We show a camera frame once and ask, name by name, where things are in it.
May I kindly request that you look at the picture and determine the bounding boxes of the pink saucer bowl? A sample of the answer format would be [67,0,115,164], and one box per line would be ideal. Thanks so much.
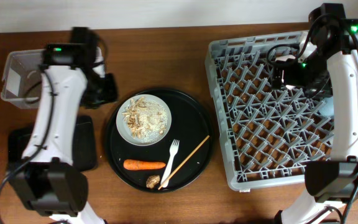
[275,55,296,63]

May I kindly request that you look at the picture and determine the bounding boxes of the blue plastic cup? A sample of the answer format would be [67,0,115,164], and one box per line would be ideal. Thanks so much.
[318,97,334,118]

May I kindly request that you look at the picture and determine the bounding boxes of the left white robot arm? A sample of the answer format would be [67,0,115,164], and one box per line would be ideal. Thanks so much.
[4,44,117,223]

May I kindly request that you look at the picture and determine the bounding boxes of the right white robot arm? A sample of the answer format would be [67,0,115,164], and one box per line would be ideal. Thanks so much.
[267,14,358,223]

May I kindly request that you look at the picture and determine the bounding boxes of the grey dishwasher rack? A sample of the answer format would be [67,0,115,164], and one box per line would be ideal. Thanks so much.
[204,31,334,192]

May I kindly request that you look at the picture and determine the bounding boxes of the clear plastic waste bin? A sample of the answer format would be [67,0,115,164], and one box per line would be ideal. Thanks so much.
[0,46,106,110]

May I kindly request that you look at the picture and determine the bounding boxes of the grey plate with food scraps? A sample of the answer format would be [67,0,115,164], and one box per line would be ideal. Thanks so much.
[116,94,172,146]

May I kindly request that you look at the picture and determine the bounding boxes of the black rectangular tray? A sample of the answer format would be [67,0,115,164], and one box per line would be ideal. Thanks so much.
[7,115,97,172]

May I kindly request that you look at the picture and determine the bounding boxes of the orange carrot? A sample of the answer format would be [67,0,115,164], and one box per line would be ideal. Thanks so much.
[123,159,166,170]

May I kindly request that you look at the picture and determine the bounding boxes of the white plastic fork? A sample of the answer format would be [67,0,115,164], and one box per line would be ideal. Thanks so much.
[161,139,180,188]

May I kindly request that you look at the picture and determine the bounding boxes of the round black serving tray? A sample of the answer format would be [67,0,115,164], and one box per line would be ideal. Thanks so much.
[104,88,213,193]

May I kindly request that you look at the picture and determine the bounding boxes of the brown walnut shell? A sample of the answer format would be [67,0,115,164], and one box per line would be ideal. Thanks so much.
[146,175,160,189]

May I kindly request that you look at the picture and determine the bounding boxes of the wooden chopstick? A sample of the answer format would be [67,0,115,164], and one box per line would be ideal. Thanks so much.
[158,135,210,190]

